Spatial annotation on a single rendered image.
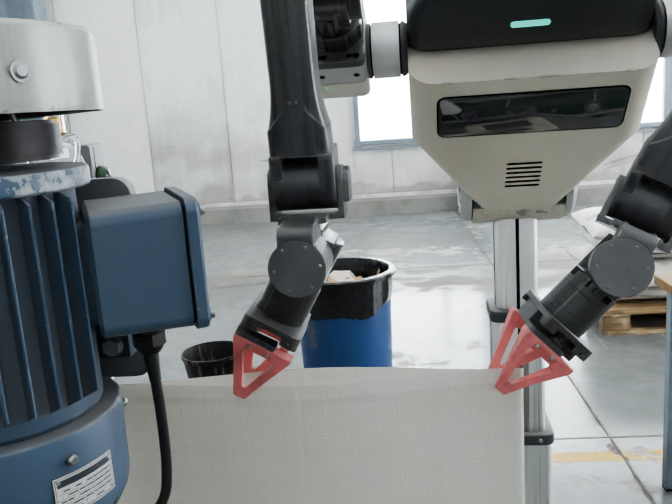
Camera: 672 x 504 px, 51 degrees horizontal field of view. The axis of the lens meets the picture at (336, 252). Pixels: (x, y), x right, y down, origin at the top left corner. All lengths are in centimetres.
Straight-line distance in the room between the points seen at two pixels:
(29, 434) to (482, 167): 94
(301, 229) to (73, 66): 29
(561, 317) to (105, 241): 49
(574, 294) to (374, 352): 234
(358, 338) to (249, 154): 612
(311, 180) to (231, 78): 825
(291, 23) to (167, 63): 847
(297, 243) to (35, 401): 29
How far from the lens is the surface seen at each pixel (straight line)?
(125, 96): 933
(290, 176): 74
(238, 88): 895
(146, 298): 48
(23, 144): 47
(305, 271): 68
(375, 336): 306
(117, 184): 57
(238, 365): 78
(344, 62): 114
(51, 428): 50
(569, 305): 79
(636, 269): 72
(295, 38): 71
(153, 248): 48
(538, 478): 155
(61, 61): 46
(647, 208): 80
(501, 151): 124
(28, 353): 48
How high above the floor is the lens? 136
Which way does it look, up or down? 12 degrees down
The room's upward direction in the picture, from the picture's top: 4 degrees counter-clockwise
